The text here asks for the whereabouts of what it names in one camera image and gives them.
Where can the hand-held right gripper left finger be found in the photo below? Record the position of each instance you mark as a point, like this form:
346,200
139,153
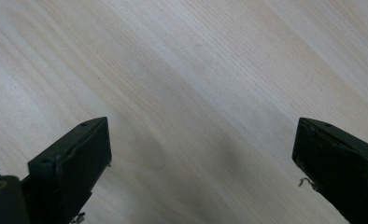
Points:
73,165

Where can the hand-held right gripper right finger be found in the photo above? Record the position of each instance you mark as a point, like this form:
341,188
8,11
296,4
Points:
341,165

